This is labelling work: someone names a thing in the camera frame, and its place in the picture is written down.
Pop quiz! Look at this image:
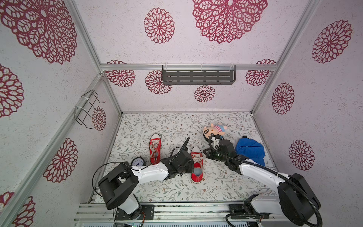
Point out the red canvas sneaker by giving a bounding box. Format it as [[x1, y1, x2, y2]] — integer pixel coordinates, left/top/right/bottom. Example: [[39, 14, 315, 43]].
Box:
[[191, 146, 204, 183], [149, 133, 162, 164]]

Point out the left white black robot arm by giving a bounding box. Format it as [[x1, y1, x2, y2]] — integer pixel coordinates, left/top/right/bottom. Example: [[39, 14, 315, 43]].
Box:
[[98, 138, 194, 214]]

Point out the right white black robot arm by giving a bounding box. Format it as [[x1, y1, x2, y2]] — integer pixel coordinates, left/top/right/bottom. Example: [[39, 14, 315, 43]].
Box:
[[203, 135, 323, 227]]

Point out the light blue insole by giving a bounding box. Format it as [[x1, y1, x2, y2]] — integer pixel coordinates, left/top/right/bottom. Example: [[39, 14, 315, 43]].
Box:
[[193, 168, 203, 177]]

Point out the cartoon boy plush doll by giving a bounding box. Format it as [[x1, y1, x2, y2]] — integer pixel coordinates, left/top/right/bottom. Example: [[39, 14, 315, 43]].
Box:
[[202, 123, 227, 141]]

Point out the blue cap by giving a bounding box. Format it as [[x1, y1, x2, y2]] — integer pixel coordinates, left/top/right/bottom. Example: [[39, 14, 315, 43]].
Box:
[[235, 136, 266, 166]]

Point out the round pressure gauge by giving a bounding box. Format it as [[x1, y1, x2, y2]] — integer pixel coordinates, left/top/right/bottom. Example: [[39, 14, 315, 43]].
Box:
[[131, 157, 146, 166]]

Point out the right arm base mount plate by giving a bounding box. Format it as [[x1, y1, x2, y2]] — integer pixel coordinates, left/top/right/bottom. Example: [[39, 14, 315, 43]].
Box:
[[229, 203, 269, 219]]

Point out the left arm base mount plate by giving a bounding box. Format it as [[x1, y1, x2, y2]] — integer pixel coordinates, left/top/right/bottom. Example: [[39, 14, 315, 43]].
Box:
[[115, 205, 155, 221]]

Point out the grey metal wall shelf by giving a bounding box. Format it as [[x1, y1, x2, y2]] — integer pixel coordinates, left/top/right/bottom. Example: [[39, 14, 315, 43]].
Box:
[[162, 65, 236, 85]]

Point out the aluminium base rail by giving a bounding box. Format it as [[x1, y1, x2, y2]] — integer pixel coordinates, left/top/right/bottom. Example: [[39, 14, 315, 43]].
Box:
[[73, 201, 312, 225]]

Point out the black wire wall rack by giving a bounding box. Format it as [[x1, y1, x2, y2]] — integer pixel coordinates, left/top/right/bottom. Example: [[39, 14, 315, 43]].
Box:
[[74, 89, 106, 131]]

